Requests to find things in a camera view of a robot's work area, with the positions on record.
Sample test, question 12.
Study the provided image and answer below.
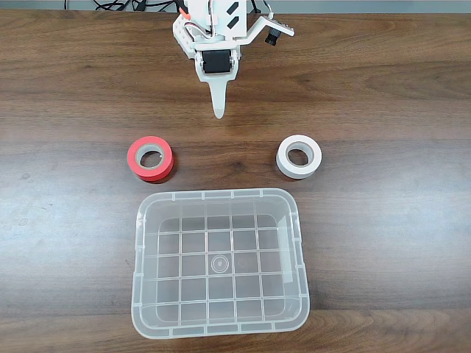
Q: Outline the white tape roll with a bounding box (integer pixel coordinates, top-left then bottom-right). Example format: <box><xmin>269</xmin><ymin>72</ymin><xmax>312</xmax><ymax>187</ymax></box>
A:
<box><xmin>275</xmin><ymin>134</ymin><xmax>323</xmax><ymax>180</ymax></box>

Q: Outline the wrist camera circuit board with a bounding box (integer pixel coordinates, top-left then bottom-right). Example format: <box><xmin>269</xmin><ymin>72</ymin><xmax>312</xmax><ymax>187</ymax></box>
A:
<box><xmin>261</xmin><ymin>13</ymin><xmax>296</xmax><ymax>48</ymax></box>

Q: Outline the black camera cable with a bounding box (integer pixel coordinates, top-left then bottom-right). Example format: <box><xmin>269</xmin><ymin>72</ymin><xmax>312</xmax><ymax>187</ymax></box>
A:
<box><xmin>251</xmin><ymin>0</ymin><xmax>275</xmax><ymax>19</ymax></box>

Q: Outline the clear plastic storage box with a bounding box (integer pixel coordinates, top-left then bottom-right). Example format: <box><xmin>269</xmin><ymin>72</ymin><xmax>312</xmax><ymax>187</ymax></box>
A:
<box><xmin>130</xmin><ymin>187</ymin><xmax>311</xmax><ymax>340</ymax></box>

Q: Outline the red tape roll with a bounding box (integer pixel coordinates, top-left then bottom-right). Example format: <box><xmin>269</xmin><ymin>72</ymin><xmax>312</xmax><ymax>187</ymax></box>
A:
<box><xmin>127</xmin><ymin>135</ymin><xmax>176</xmax><ymax>184</ymax></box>

